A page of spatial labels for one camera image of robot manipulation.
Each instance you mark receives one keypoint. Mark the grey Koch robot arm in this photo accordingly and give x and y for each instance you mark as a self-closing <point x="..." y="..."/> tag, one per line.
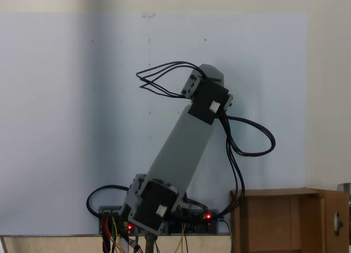
<point x="181" y="146"/>

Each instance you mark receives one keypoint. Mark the circuit board with blue parts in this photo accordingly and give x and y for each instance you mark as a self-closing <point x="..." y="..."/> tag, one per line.
<point x="204" y="222"/>

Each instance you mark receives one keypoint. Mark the white paper sheet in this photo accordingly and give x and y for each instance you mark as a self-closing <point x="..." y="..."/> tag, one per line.
<point x="55" y="99"/>

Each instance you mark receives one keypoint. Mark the brown cardboard box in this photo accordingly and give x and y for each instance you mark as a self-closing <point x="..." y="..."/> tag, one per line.
<point x="268" y="222"/>

